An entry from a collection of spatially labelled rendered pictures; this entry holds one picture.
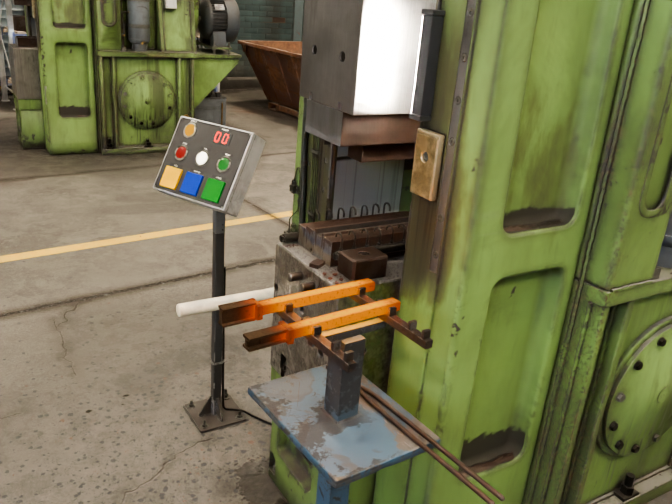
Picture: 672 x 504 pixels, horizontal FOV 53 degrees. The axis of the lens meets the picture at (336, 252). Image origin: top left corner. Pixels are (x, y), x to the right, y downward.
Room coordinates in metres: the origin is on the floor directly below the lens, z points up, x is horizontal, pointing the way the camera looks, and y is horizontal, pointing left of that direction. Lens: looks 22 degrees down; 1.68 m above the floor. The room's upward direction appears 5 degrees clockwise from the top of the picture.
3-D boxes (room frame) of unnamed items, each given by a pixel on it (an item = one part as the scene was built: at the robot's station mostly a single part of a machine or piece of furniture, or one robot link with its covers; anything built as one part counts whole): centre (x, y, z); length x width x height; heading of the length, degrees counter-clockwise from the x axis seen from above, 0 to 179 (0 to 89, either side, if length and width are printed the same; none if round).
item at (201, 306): (2.13, 0.33, 0.62); 0.44 x 0.05 x 0.05; 123
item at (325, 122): (2.00, -0.11, 1.32); 0.42 x 0.20 x 0.10; 123
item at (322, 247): (2.00, -0.11, 0.96); 0.42 x 0.20 x 0.09; 123
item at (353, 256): (1.77, -0.08, 0.95); 0.12 x 0.08 x 0.06; 123
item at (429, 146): (1.70, -0.21, 1.27); 0.09 x 0.02 x 0.17; 33
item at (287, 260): (1.96, -0.15, 0.69); 0.56 x 0.38 x 0.45; 123
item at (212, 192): (2.16, 0.42, 1.01); 0.07 x 0.05 x 0.07; 58
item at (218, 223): (2.31, 0.44, 0.54); 0.04 x 0.04 x 1.08; 33
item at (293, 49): (9.12, 0.53, 0.43); 1.89 x 1.20 x 0.85; 39
